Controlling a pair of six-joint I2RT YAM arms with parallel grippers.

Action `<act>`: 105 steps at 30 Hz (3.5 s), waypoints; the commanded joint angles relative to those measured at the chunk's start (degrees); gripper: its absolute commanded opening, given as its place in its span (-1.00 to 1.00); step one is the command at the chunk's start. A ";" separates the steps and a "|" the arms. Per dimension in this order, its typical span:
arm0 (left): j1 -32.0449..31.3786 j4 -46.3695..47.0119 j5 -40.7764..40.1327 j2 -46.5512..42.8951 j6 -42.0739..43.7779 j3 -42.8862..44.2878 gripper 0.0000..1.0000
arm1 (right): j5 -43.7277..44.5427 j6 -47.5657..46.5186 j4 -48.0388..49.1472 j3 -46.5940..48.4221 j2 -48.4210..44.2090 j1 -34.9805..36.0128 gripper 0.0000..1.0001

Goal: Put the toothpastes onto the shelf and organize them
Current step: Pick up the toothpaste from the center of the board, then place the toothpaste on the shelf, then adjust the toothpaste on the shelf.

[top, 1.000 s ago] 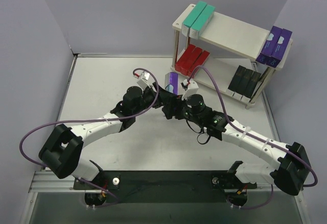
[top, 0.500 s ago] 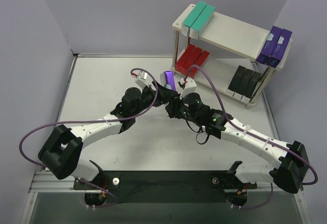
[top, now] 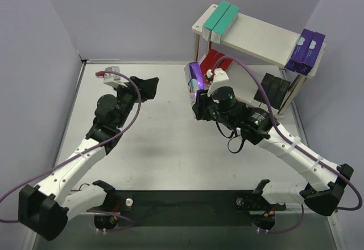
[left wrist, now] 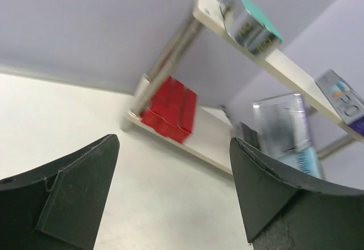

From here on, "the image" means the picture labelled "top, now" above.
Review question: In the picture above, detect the silver Rio box top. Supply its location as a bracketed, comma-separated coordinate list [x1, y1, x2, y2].
[184, 62, 205, 108]

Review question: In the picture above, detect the silver rio box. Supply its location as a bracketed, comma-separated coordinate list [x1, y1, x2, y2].
[184, 62, 205, 108]
[202, 1, 231, 40]

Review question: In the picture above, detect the red toothpaste box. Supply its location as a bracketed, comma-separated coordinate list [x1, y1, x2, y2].
[200, 49, 224, 76]
[219, 59, 233, 72]

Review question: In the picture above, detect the teal toothpaste box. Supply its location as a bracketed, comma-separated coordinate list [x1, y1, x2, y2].
[211, 5, 239, 44]

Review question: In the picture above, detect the silver Rio box bottom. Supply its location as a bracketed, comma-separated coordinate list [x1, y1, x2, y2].
[202, 1, 231, 40]

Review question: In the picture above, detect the purple toothpaste box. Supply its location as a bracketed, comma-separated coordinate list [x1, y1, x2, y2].
[285, 28, 314, 72]
[296, 32, 326, 76]

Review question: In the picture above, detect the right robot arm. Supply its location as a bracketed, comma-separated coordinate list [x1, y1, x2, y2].
[189, 86, 354, 216]

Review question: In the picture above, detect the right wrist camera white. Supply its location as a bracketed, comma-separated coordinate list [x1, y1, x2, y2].
[206, 68, 229, 97]

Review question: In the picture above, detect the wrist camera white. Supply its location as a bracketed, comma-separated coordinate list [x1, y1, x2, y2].
[96, 66, 126, 89]
[206, 68, 229, 97]

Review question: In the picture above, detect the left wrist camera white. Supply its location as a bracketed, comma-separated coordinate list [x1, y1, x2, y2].
[96, 66, 126, 89]

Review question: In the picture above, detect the aluminium frame rail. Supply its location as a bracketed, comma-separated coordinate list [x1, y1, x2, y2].
[21, 59, 120, 250]

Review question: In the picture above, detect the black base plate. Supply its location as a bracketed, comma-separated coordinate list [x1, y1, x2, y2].
[93, 190, 286, 231]

